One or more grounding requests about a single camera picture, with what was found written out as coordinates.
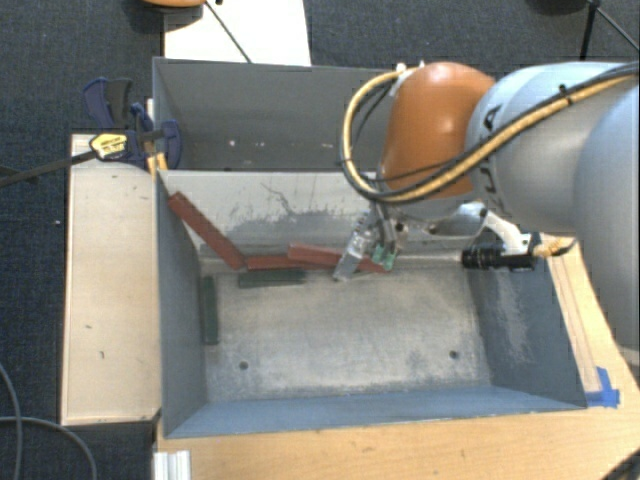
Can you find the dark green flat block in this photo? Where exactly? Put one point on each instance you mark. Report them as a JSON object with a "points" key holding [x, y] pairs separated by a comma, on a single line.
{"points": [[210, 310], [272, 278]]}

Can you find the grey metal bin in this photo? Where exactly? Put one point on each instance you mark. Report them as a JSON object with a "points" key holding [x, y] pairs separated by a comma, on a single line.
{"points": [[340, 338]]}

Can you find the red-brown flat block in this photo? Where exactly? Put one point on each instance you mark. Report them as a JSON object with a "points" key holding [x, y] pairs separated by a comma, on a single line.
{"points": [[315, 254], [270, 262], [207, 230]]}

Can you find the black cylinder on white bracket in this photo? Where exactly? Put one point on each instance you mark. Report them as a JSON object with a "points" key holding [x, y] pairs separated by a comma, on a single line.
{"points": [[482, 258]]}

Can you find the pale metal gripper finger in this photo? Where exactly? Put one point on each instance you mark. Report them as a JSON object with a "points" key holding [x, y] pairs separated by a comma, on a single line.
{"points": [[346, 260], [357, 262]]}

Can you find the pale wood flat board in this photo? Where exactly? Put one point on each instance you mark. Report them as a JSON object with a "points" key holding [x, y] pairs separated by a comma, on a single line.
{"points": [[112, 293]]}

